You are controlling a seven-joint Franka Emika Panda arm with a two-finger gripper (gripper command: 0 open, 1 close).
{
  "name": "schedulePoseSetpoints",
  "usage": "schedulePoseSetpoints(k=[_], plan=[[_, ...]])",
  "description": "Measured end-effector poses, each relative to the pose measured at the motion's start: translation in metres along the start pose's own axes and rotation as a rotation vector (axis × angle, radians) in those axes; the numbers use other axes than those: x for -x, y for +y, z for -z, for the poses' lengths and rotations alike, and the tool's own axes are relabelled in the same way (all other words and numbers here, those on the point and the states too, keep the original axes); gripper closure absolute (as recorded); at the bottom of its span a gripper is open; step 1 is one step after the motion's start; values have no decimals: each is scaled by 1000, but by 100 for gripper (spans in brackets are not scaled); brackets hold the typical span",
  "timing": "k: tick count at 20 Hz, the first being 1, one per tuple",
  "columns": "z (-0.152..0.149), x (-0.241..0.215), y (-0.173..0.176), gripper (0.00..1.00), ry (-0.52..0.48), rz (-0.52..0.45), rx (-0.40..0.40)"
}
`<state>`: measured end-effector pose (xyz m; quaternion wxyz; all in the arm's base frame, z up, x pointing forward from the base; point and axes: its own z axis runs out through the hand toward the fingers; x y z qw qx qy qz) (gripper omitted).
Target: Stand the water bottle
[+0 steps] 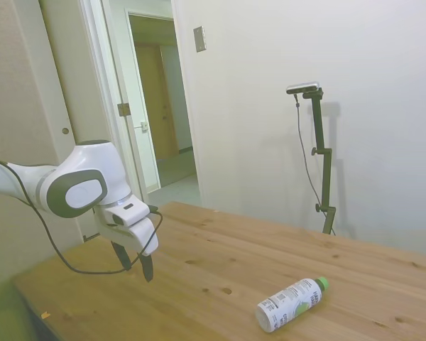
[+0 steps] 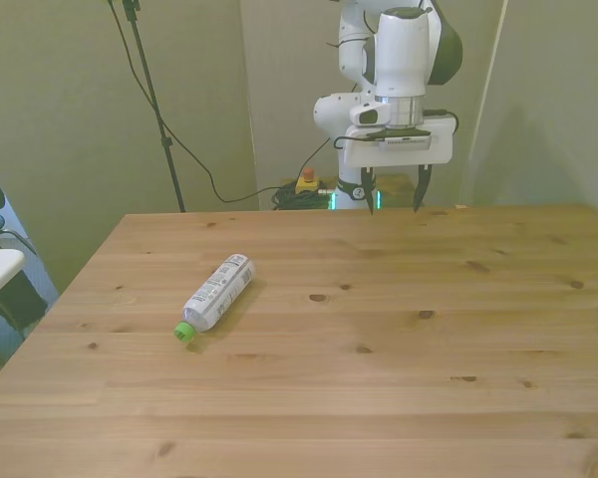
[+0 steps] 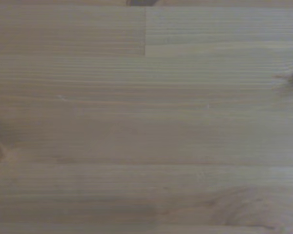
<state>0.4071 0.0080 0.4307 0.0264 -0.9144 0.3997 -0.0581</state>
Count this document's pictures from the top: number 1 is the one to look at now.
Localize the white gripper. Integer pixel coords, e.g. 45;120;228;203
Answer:
94;204;160;283

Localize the white water bottle green cap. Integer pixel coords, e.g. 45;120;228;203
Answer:
255;276;330;335

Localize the brown wooden hallway door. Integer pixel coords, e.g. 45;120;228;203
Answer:
133;41;180;160

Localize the beige door leaf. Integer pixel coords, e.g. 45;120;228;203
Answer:
38;0;124;246

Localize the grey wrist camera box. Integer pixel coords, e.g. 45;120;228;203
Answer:
104;201;151;227

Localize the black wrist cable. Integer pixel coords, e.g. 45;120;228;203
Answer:
0;153;163;276

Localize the black jointed camera mount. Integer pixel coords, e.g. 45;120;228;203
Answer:
300;90;338;236

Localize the grey metal wall plate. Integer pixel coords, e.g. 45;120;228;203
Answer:
192;25;207;53

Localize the grey camera on mount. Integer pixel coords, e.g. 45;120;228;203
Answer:
285;81;321;96

